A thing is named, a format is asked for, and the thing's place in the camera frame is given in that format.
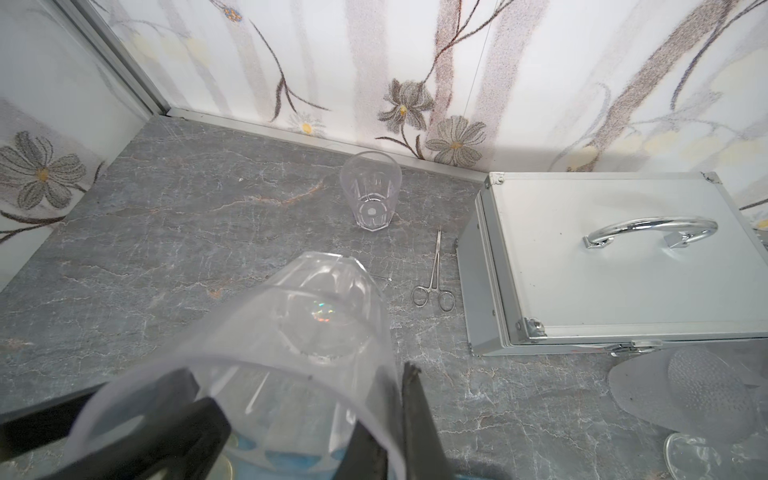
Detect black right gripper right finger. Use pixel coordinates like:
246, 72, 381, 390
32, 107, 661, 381
402, 362, 453, 480

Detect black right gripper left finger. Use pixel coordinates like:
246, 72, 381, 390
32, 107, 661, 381
1, 369, 232, 479

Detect clear faceted glass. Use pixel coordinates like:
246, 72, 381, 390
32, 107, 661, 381
64, 252, 406, 479
340, 151, 402, 232

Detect yellow plastic cup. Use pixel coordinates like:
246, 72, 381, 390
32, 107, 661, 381
206, 454, 234, 480

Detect teal plastic tray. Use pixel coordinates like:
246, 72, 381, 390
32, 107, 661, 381
224, 432, 347, 479

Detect silver surgical forceps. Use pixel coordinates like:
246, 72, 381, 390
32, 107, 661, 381
411, 229, 456, 313

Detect silver aluminium first aid case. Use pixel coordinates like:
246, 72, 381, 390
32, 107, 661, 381
456, 172, 767, 356

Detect clear glass front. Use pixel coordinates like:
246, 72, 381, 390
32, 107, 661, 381
664, 433, 734, 480

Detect frosted dotted clear cup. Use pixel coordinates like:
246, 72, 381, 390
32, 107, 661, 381
608, 347, 758, 444

